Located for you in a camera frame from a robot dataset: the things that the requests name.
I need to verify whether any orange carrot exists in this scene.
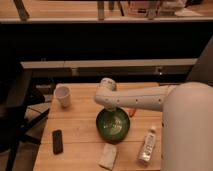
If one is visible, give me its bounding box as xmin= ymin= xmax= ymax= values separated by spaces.
xmin=129 ymin=108 xmax=137 ymax=117

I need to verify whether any white paper cup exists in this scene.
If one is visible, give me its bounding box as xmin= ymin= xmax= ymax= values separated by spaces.
xmin=54 ymin=86 xmax=71 ymax=108

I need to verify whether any green ceramic bowl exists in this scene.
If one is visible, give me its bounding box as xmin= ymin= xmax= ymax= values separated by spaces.
xmin=96 ymin=108 xmax=130 ymax=144

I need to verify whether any white folded cloth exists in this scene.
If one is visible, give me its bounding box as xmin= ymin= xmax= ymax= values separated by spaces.
xmin=99 ymin=143 xmax=117 ymax=171

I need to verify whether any long wooden bench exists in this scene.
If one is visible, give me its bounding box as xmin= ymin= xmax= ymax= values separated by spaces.
xmin=22 ymin=58 xmax=197 ymax=76

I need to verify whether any clear plastic bottle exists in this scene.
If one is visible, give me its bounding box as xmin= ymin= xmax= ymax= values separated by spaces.
xmin=138 ymin=126 xmax=156 ymax=165

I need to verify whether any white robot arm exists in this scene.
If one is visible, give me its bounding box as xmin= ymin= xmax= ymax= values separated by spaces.
xmin=94 ymin=78 xmax=213 ymax=171

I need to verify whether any black office chair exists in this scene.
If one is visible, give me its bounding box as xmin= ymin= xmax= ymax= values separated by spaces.
xmin=0 ymin=66 xmax=49 ymax=171

